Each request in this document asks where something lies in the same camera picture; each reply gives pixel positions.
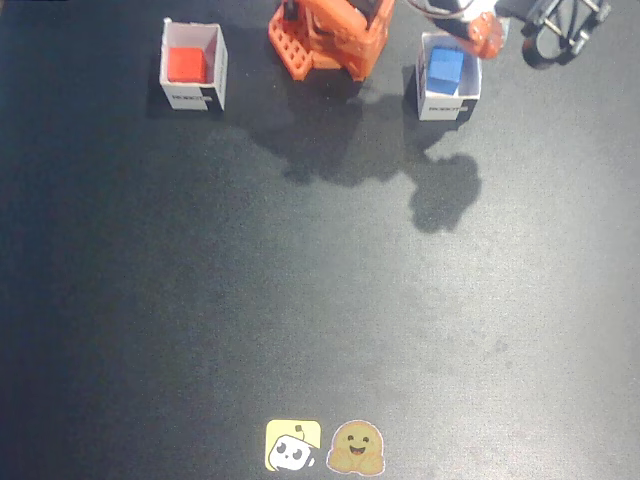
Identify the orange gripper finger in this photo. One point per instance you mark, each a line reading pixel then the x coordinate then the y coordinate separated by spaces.
pixel 482 37

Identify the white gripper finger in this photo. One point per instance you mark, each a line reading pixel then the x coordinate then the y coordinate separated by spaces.
pixel 502 27

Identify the blue cube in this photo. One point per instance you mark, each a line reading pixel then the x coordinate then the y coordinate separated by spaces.
pixel 445 70

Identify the red cube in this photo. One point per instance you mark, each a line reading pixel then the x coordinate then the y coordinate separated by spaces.
pixel 186 64

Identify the white cardboard box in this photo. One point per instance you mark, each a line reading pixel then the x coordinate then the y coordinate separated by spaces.
pixel 445 107
pixel 192 97

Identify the black metal clamp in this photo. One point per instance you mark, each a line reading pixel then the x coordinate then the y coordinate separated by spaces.
pixel 565 30

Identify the black felt mat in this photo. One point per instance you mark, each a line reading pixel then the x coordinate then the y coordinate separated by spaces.
pixel 320 280

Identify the hugging face emoji sticker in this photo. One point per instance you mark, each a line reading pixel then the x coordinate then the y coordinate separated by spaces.
pixel 356 447

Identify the yellow robot sticker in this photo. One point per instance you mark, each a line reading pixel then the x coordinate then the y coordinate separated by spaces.
pixel 292 446

